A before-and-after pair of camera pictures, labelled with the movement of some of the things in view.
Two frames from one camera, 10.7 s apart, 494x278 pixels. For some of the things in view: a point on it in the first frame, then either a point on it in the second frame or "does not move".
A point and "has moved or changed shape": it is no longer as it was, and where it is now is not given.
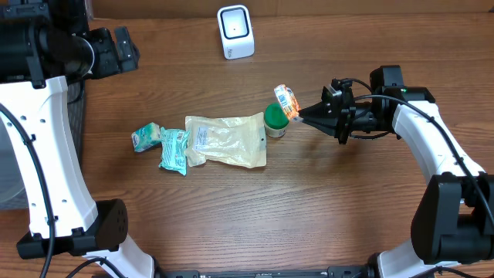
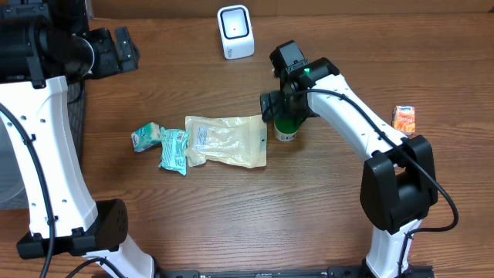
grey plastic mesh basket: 13,194 does not move
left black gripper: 105,41 does not move
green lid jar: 275,121 has moved or changed shape
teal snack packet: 174,154 does not move
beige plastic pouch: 234,140 does not move
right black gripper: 344,115 → 275,107
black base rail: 268,272 does not move
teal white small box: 147,137 does not move
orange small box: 288,101 has moved or changed shape
